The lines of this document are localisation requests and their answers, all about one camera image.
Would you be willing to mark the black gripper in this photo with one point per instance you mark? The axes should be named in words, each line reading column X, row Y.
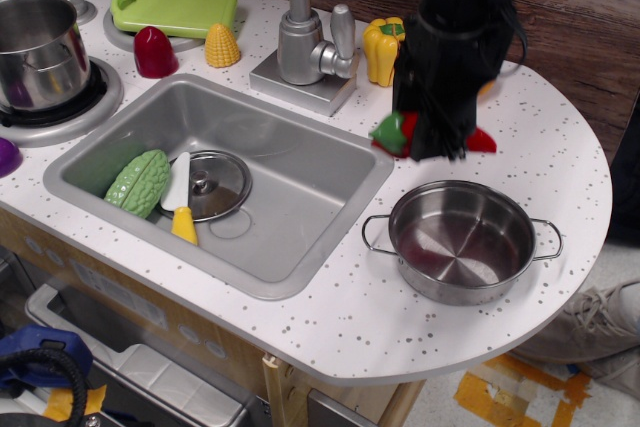
column 439, row 74

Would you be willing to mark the red toy chili pepper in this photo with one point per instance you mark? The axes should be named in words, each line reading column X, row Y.
column 395, row 133

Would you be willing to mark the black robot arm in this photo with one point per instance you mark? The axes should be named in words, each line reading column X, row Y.
column 467, row 15

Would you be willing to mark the yellow toy bell pepper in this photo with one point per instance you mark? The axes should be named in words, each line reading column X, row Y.
column 382, row 40

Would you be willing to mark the steel and glass pot lid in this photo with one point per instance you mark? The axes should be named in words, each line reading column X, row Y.
column 220, row 182

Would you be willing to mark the tall steel pot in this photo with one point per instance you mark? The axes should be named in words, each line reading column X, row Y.
column 44, row 63

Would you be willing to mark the orange toy fruit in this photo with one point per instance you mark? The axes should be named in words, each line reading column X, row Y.
column 486, row 88

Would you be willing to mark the grey toy sink basin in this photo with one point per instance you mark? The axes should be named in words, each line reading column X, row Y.
column 310, row 181

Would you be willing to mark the grey toy faucet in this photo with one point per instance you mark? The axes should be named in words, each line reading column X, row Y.
column 307, row 69

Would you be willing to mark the yellow toy corn piece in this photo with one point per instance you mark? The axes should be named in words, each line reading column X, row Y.
column 221, row 49

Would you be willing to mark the grey sneaker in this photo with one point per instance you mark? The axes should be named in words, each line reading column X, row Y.
column 598, row 332

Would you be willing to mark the green toy cutting board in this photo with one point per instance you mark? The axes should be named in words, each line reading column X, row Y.
column 176, row 18

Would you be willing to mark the dark red toy vegetable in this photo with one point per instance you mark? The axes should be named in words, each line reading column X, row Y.
column 153, row 54

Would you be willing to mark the green toy bitter gourd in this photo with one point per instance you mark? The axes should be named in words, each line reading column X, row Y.
column 138, row 187

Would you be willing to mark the grey round burner plate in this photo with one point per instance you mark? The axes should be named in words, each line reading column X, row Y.
column 125, row 40

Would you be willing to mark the grey stove burner front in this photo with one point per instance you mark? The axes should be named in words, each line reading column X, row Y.
column 81, row 124

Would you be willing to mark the wooden toy kitchen cabinet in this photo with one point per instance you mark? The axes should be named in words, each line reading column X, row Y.
column 131, row 327

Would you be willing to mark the grey stove knob small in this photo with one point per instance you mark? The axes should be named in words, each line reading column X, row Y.
column 85, row 11

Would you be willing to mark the purple toy eggplant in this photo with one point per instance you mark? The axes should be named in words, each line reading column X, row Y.
column 10, row 157

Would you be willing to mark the shallow steel pan with handles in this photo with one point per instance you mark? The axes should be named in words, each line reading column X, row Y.
column 461, row 243

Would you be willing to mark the white toy knife yellow handle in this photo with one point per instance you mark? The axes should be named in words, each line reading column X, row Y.
column 175, row 199

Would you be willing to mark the blue clamp handle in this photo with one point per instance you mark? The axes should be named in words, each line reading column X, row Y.
column 41, row 356

